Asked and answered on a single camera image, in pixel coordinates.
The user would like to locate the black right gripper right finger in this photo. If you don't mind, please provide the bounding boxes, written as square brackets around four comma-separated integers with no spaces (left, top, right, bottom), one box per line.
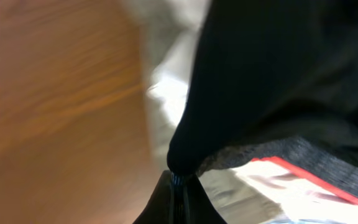
[183,175,226,224]

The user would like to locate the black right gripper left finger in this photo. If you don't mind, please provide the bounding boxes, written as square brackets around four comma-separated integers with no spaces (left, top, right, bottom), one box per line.
[133,170,172,224]

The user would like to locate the white printed t-shirt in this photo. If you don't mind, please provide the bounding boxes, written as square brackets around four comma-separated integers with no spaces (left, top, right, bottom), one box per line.
[126,1,358,223]

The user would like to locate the black leggings with red waistband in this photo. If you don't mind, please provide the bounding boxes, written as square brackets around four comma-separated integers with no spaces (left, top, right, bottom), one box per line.
[167,0,358,205]

